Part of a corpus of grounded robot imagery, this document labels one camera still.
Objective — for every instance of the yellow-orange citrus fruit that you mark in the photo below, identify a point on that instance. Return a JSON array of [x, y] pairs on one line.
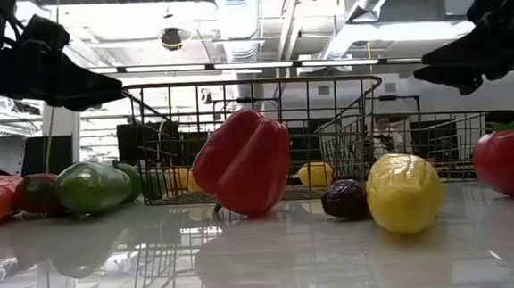
[[176, 179]]

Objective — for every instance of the linear ceiling light rail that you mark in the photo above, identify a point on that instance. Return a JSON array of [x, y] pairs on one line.
[[252, 65]]

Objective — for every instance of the red bell pepper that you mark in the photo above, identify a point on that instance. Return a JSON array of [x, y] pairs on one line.
[[245, 162]]

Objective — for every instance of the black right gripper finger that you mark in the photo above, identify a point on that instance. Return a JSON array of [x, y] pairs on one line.
[[458, 78], [461, 51]]

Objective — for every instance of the ribbed ceiling duct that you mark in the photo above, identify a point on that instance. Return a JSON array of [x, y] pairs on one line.
[[237, 20]]

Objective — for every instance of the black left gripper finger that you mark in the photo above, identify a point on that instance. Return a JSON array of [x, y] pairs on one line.
[[76, 105], [88, 83]]

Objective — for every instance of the black partition panel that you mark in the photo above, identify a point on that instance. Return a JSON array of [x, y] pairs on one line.
[[34, 155]]

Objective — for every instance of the black equipment rack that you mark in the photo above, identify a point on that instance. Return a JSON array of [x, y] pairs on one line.
[[129, 143]]

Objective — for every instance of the green lime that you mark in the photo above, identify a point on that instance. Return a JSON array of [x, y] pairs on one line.
[[134, 180], [154, 186]]

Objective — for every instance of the yellow corn cob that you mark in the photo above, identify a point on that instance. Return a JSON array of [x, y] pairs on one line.
[[403, 193]]

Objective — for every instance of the person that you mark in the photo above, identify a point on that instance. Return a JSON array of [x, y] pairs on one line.
[[384, 138]]

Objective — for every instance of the black dome ceiling camera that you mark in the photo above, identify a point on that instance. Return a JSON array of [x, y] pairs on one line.
[[171, 38]]

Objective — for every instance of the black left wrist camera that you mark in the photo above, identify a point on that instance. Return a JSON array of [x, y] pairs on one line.
[[44, 32]]

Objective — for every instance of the long red pepper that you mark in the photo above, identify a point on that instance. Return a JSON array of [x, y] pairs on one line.
[[36, 193]]

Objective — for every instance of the green cucumber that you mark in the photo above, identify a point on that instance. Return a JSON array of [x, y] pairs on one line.
[[92, 187]]

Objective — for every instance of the white building column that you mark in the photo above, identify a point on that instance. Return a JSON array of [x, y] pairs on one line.
[[66, 129]]

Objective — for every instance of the dark purple plum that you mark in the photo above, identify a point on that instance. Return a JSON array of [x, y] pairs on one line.
[[343, 199]]

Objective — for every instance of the yellow lemon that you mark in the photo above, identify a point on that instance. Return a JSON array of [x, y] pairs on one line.
[[193, 182], [314, 175]]

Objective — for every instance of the red tomato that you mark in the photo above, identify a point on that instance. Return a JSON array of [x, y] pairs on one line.
[[513, 164]]

